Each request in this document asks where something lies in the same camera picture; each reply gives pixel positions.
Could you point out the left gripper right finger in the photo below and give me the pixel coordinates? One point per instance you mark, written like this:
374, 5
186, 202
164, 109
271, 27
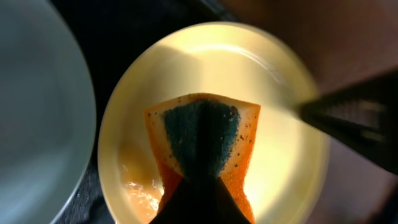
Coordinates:
227, 209

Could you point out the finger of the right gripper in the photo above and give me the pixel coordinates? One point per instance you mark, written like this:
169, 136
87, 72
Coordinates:
362, 116

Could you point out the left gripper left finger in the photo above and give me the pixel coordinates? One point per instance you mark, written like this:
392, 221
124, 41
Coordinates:
178, 208

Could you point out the pale yellow plate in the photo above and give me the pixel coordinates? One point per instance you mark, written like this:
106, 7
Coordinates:
290, 158

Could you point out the yellow green scrub sponge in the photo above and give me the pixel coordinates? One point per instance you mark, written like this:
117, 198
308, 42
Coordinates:
200, 137

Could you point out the light blue plate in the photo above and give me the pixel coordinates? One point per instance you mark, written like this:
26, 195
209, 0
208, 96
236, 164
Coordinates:
48, 113

